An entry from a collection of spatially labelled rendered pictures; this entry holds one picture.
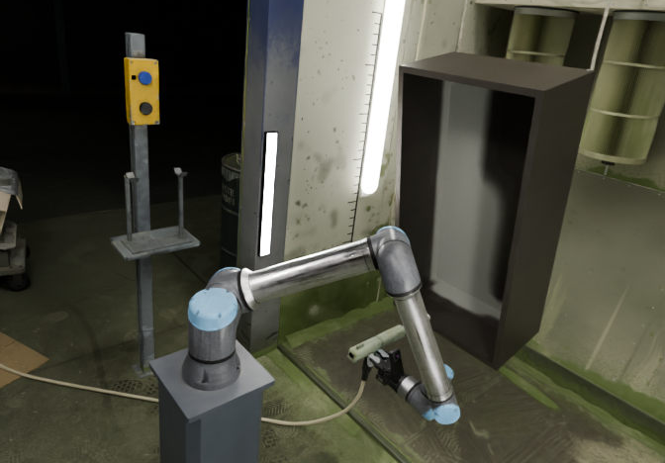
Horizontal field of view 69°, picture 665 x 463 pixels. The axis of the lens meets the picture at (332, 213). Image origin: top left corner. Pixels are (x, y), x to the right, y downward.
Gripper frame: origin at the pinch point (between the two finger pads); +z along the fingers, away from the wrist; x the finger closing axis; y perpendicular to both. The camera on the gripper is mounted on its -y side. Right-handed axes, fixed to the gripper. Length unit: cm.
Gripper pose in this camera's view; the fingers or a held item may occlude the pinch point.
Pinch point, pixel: (369, 348)
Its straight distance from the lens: 210.8
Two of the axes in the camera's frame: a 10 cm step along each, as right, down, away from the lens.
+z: -6.5, -4.5, 6.2
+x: 7.5, -2.2, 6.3
